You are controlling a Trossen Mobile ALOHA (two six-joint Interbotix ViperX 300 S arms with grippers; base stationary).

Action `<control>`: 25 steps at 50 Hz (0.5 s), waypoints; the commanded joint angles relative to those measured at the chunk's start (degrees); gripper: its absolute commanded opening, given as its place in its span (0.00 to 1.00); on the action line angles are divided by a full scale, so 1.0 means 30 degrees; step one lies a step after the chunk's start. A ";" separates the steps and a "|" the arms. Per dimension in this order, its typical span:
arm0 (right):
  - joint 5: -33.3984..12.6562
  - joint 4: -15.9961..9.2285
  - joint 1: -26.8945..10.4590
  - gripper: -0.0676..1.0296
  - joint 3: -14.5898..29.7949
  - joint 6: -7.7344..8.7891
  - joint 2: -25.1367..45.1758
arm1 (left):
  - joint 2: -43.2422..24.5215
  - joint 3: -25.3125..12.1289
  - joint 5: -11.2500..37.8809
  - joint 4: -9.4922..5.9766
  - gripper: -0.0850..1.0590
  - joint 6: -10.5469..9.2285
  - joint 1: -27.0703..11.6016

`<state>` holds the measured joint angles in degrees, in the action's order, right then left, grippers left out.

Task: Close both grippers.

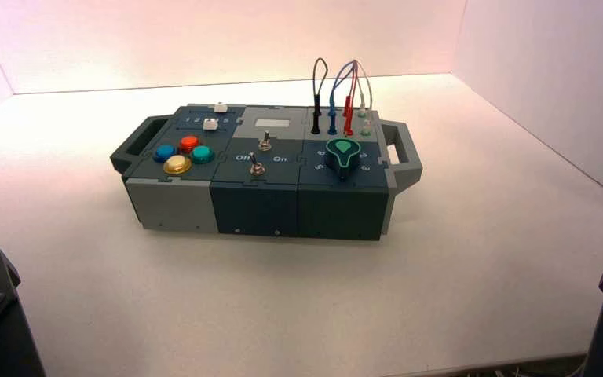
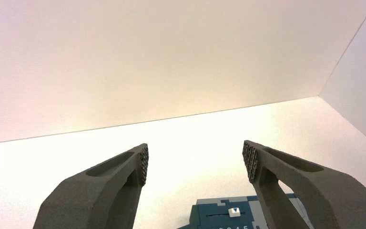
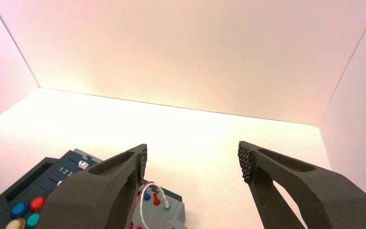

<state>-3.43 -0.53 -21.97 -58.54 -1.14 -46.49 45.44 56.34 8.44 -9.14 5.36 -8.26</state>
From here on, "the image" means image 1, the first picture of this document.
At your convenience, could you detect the grey and teal control box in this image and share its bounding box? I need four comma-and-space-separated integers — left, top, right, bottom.
110, 103, 423, 242

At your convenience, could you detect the black green rotary knob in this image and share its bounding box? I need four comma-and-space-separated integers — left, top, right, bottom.
324, 138, 362, 182

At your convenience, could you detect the green push button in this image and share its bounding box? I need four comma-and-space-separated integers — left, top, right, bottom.
190, 145, 216, 166

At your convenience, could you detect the yellow push button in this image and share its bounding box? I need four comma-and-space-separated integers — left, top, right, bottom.
163, 155, 193, 176

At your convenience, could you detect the black jumper cable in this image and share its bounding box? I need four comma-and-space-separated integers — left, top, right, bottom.
310, 57, 330, 135

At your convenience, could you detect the blue jumper cable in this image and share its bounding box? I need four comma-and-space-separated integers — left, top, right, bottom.
327, 60, 356, 137

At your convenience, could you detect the red jumper cable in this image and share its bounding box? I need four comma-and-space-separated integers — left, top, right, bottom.
342, 60, 360, 137

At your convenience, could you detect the white jumper cable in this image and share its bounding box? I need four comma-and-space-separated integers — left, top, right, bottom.
354, 60, 375, 137

